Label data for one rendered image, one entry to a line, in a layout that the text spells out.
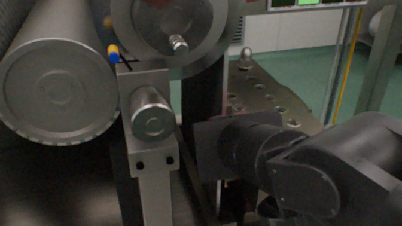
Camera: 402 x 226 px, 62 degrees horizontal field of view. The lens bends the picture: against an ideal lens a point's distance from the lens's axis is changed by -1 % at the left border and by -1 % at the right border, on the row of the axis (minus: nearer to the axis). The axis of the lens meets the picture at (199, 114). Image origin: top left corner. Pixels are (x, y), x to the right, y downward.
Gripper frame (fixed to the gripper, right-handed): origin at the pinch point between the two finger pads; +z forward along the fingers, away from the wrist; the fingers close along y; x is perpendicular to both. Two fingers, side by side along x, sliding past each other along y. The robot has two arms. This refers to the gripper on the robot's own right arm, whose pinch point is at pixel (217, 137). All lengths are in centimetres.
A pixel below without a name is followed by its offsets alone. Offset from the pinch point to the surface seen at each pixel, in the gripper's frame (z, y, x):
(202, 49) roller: -9.0, -3.1, 10.8
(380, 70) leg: 50, 72, 5
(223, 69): -6.7, -0.3, 8.7
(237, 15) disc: -10.2, 0.8, 13.8
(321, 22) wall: 267, 201, 58
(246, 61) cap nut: 26.4, 16.2, 11.2
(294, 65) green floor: 259, 160, 17
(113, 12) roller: -11.0, -11.7, 14.8
